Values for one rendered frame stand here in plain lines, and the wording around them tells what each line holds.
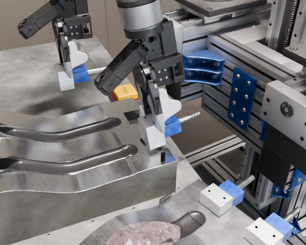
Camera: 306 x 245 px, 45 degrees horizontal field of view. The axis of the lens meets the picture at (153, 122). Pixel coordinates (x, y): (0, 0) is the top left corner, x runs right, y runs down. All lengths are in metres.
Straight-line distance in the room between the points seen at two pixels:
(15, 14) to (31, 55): 1.09
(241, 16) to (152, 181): 0.67
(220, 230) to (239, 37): 0.65
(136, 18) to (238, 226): 0.40
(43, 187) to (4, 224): 0.10
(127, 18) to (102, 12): 2.03
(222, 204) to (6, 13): 2.03
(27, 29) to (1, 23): 1.61
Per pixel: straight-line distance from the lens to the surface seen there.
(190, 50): 1.15
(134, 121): 0.91
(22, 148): 0.78
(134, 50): 0.68
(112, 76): 0.68
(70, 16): 0.91
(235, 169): 1.77
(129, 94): 1.06
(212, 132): 2.31
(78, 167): 0.77
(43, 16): 0.89
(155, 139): 0.76
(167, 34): 0.69
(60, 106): 1.11
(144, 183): 0.76
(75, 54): 0.92
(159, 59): 0.69
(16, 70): 1.34
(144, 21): 0.65
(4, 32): 2.52
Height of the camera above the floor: 1.40
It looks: 36 degrees down
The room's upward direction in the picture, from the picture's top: straight up
